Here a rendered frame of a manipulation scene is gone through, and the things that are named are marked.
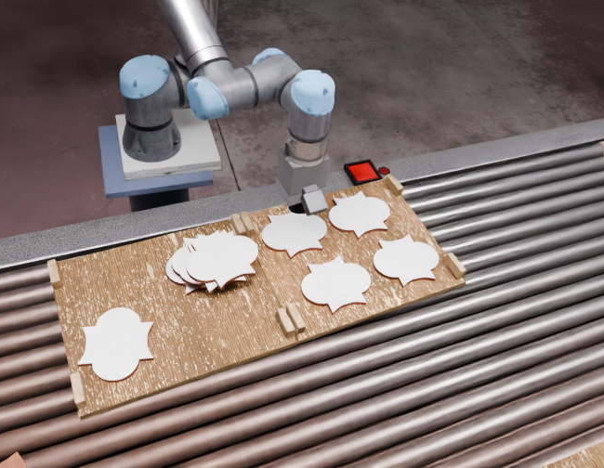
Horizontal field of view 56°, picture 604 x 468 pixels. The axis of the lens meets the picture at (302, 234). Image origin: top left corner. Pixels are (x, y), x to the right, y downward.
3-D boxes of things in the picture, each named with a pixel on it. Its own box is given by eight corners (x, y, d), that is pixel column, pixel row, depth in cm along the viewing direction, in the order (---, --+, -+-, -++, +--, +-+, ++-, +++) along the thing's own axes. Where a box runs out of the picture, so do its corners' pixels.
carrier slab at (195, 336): (49, 269, 117) (47, 264, 116) (236, 221, 131) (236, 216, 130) (80, 421, 97) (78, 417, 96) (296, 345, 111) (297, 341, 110)
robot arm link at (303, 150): (334, 138, 105) (295, 148, 102) (332, 157, 109) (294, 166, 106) (317, 114, 109) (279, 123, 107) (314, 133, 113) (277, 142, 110)
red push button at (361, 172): (347, 170, 147) (347, 165, 146) (367, 165, 149) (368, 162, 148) (356, 185, 144) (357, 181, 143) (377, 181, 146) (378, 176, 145)
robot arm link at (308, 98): (318, 61, 102) (346, 86, 97) (311, 110, 110) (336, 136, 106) (282, 71, 98) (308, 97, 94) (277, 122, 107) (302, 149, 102)
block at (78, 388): (72, 381, 100) (68, 373, 98) (83, 378, 101) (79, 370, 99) (77, 410, 97) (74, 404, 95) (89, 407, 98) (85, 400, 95)
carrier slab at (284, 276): (236, 221, 131) (236, 216, 130) (387, 181, 145) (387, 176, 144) (297, 344, 111) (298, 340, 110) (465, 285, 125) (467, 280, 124)
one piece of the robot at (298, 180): (304, 172, 101) (295, 232, 113) (347, 161, 104) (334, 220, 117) (276, 132, 108) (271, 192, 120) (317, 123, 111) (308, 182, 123)
